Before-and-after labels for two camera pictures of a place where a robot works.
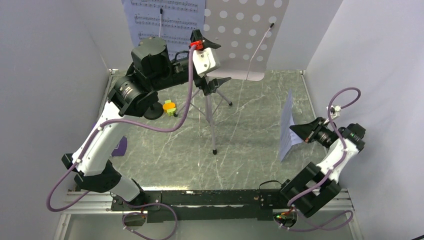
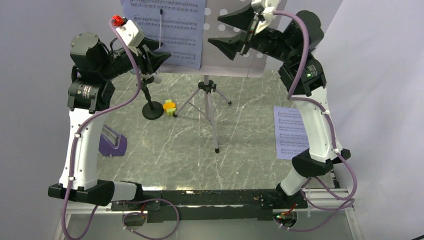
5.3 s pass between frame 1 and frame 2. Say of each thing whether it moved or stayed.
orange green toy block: stayed
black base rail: stayed
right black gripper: moved
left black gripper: moved
